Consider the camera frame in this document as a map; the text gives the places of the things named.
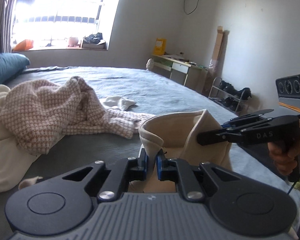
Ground pale desk with drawers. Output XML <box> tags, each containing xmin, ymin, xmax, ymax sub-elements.
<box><xmin>151</xmin><ymin>54</ymin><xmax>208</xmax><ymax>86</ymax></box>

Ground grey curtain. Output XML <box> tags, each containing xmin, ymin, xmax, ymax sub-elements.
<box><xmin>0</xmin><ymin>0</ymin><xmax>24</xmax><ymax>54</ymax></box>

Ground orange bag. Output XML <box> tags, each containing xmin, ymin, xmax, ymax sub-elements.
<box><xmin>13</xmin><ymin>39</ymin><xmax>35</xmax><ymax>51</ymax></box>

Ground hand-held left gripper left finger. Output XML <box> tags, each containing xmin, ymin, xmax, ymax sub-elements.
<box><xmin>62</xmin><ymin>149</ymin><xmax>149</xmax><ymax>203</ymax></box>

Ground white garment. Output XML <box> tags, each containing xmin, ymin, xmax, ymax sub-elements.
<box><xmin>0</xmin><ymin>84</ymin><xmax>42</xmax><ymax>193</ymax></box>

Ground flat pale box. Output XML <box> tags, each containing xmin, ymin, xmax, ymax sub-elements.
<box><xmin>81</xmin><ymin>39</ymin><xmax>107</xmax><ymax>50</ymax></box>

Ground long cardboard box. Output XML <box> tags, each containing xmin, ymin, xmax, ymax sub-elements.
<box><xmin>211</xmin><ymin>26</ymin><xmax>226</xmax><ymax>80</ymax></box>

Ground person's right hand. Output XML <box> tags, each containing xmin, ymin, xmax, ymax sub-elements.
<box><xmin>268</xmin><ymin>129</ymin><xmax>300</xmax><ymax>176</ymax></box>

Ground yellow box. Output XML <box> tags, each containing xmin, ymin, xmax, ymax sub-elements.
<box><xmin>154</xmin><ymin>38</ymin><xmax>167</xmax><ymax>55</ymax></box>

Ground grey fleece bed sheet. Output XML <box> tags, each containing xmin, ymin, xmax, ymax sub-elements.
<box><xmin>0</xmin><ymin>66</ymin><xmax>300</xmax><ymax>240</ymax></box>

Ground small white cloth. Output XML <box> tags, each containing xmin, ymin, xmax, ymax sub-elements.
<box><xmin>99</xmin><ymin>95</ymin><xmax>137</xmax><ymax>111</ymax></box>

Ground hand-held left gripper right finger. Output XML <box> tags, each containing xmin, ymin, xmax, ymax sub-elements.
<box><xmin>156</xmin><ymin>150</ymin><xmax>242</xmax><ymax>202</ymax></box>

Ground bright window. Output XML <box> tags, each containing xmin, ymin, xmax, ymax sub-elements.
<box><xmin>11</xmin><ymin>0</ymin><xmax>125</xmax><ymax>51</ymax></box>

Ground blue duvet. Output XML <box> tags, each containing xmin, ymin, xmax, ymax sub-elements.
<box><xmin>0</xmin><ymin>52</ymin><xmax>31</xmax><ymax>90</ymax></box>

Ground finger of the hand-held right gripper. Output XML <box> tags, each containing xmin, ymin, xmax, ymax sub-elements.
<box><xmin>197</xmin><ymin>127</ymin><xmax>243</xmax><ymax>147</ymax></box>
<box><xmin>221</xmin><ymin>109</ymin><xmax>275</xmax><ymax>129</ymax></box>

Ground dark crumpled clothes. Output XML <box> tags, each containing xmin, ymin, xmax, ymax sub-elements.
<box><xmin>84</xmin><ymin>33</ymin><xmax>104</xmax><ymax>44</ymax></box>

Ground beige zip jacket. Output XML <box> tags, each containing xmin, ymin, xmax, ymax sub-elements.
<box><xmin>128</xmin><ymin>109</ymin><xmax>233</xmax><ymax>193</ymax></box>

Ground houndstooth knit sweater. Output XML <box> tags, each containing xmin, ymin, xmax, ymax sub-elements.
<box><xmin>0</xmin><ymin>76</ymin><xmax>156</xmax><ymax>156</ymax></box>

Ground clear plastic package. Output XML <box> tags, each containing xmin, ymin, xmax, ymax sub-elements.
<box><xmin>207</xmin><ymin>57</ymin><xmax>220</xmax><ymax>71</ymax></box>

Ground metal shoe rack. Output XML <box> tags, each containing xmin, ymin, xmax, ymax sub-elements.
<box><xmin>208</xmin><ymin>77</ymin><xmax>249</xmax><ymax>113</ymax></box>

